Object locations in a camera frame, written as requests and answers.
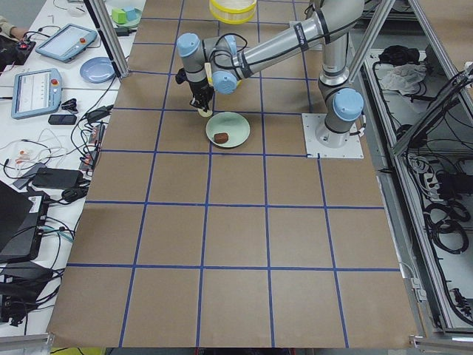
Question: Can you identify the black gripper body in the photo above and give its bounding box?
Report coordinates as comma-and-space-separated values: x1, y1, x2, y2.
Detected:
174, 68, 214, 104

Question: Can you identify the white steamed bun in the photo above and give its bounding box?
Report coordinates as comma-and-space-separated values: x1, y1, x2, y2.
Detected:
197, 109, 213, 118

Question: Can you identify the brown steamed bun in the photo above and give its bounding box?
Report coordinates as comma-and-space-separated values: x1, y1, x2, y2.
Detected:
214, 132, 229, 144

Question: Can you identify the yellow steamer layer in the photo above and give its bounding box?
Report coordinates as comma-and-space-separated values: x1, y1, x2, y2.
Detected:
208, 0, 257, 24

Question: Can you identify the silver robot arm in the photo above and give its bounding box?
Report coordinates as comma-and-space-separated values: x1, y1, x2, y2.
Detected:
175, 1, 364, 112

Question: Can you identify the light green plate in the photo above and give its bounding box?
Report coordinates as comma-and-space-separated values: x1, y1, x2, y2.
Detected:
205, 112, 251, 149

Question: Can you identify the blue plate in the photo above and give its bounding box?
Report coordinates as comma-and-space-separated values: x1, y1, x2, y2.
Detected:
80, 57, 115, 84

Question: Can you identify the green plate with blocks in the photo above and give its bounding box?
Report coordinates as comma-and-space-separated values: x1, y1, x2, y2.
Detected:
111, 7, 142, 28

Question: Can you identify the upper teach pendant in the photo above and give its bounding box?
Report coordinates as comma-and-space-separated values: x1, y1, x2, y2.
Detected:
35, 24, 98, 63

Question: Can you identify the teach pendant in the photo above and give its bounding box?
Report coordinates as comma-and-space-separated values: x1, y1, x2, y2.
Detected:
35, 24, 98, 63
11, 69, 62, 119

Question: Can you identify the black power adapter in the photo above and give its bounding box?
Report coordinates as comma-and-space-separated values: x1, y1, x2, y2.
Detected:
32, 167, 83, 189

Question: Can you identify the lower teach pendant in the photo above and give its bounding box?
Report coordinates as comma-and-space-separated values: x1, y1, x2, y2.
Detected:
11, 69, 62, 119

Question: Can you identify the black laptop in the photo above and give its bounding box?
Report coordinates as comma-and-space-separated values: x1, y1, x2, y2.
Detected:
1, 182, 50, 263

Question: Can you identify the black braided left cable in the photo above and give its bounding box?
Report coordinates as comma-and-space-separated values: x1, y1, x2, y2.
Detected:
205, 33, 249, 75

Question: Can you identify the aluminium frame post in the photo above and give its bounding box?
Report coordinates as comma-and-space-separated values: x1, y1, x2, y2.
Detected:
84, 0, 129, 80

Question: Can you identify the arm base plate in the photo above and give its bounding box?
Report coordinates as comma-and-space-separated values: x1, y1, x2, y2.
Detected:
302, 113, 364, 160

